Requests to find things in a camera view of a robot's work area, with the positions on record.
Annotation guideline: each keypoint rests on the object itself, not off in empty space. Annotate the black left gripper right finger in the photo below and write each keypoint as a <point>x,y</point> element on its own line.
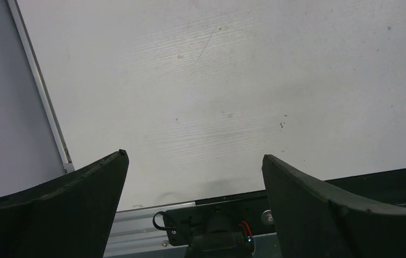
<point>357,216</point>

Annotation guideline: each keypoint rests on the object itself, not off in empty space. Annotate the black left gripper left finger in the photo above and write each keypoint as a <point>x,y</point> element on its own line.
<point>70,216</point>

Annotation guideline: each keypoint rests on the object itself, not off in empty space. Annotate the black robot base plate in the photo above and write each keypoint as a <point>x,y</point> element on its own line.
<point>227,224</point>

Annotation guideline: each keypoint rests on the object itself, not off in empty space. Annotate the aluminium table edge rail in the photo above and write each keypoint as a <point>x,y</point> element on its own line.
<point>133,231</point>

